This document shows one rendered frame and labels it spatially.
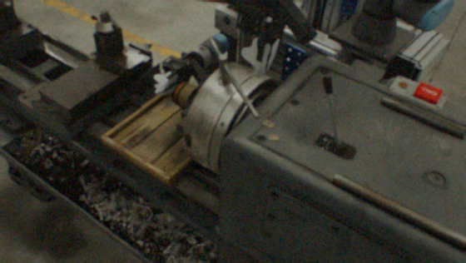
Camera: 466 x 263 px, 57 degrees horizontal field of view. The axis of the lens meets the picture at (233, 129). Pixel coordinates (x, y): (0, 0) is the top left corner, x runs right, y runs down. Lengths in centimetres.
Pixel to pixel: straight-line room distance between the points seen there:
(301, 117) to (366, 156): 17
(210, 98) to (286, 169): 32
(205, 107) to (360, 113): 39
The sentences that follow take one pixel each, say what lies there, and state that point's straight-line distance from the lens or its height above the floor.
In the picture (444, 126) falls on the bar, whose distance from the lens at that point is 109.
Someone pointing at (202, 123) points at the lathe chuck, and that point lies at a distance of 111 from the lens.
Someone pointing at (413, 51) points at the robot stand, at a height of 108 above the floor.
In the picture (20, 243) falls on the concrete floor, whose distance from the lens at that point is 243.
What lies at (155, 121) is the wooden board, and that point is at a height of 88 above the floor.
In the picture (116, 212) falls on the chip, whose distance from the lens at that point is 168.
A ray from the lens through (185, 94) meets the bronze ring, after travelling 128.
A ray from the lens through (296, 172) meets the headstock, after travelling 90.
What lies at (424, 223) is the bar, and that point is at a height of 127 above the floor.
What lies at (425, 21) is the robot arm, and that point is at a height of 132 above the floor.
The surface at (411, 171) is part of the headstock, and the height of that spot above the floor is 125.
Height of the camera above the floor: 193
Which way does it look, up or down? 44 degrees down
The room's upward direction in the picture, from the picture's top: 4 degrees clockwise
